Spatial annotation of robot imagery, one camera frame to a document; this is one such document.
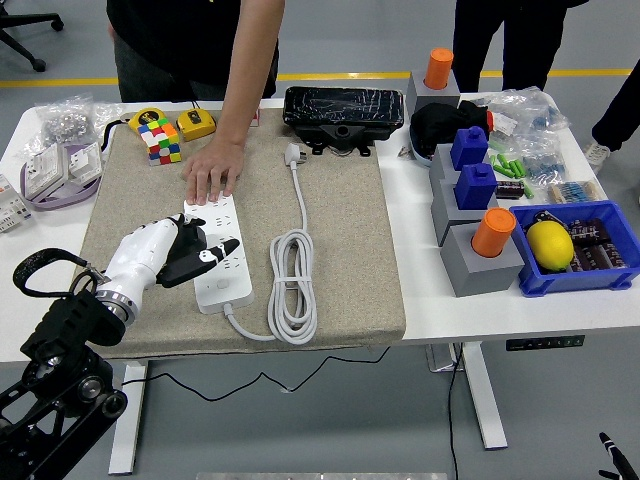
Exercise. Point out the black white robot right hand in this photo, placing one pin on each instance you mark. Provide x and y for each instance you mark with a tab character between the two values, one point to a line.
619	460

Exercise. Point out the person's left hand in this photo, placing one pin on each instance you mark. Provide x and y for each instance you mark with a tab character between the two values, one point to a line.
215	165

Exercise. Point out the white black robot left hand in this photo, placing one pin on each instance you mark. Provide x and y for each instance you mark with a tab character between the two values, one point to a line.
140	255

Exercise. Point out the black power adapter plug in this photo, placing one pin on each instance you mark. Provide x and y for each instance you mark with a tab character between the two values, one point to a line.
192	240

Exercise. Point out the white power strip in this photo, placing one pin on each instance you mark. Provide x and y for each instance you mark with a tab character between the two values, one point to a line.
230	295

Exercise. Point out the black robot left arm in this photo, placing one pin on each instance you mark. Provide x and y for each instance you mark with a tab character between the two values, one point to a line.
60	360

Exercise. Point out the person's left forearm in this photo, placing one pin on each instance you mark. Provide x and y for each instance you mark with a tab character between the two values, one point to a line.
247	75

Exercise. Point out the square yellow tape measure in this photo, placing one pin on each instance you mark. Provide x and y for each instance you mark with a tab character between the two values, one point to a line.
196	123

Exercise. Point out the colourful puzzle cube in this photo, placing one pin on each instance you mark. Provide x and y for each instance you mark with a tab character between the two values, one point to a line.
257	117
160	142

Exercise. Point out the round yellow tape measure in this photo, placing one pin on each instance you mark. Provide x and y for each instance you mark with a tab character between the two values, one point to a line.
145	118

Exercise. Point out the purple tray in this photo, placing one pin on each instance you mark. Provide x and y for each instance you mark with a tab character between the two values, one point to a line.
60	201

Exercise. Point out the white socket box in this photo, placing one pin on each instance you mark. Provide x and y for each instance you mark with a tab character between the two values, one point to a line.
85	161
45	171

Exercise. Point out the empty clear plastic bag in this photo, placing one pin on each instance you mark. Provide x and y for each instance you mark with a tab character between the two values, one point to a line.
110	114

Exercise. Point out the person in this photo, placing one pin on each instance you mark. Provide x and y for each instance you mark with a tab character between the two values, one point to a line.
617	120
175	45
525	35

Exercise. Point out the black desk control panel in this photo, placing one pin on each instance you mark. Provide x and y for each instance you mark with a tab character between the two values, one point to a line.
545	343

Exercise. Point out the grey-brown mat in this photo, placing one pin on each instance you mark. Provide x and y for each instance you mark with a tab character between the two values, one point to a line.
340	225

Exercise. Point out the white circuit breaker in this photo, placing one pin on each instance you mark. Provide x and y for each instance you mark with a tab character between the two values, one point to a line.
10	206

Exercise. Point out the black plastic-wrapped device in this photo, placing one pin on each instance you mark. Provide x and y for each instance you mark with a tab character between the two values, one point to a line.
345	107

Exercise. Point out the white table leg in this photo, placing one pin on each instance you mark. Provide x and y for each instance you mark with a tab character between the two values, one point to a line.
131	430
482	400

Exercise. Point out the clear bag metal screws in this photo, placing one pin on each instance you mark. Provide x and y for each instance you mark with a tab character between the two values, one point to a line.
65	122

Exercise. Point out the blue plastic bin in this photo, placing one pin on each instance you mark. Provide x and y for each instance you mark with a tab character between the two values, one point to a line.
565	282

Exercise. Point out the dark brown capacitor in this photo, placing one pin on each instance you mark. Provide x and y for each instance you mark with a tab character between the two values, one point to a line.
614	255
510	190
590	231
586	259

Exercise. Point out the white bowl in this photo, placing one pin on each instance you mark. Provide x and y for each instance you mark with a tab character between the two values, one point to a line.
419	156

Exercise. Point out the grey under-desk box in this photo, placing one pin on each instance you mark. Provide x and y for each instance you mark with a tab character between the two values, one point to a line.
440	357

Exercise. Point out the black office chair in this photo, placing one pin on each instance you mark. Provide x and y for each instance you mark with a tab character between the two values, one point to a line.
56	22

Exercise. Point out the black cloth bundle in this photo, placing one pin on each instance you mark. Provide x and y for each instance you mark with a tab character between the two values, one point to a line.
435	125

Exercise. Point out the yellow lemon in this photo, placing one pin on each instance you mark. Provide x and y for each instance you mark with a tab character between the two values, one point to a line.
550	245

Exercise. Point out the orange cylinder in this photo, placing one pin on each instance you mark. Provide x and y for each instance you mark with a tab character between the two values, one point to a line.
439	67
492	232

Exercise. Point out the black metal clip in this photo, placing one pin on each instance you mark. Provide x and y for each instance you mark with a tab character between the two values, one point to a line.
545	217

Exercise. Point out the blue block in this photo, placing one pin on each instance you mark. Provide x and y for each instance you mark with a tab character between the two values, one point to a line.
475	187
469	147

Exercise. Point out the clear bag taped resistors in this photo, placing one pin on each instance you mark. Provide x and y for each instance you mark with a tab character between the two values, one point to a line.
575	191

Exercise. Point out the green battery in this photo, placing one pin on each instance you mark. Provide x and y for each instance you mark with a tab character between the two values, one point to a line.
505	167
495	162
519	168
528	189

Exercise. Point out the clear bag blue components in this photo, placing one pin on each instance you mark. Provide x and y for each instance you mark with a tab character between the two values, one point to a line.
545	160
530	110

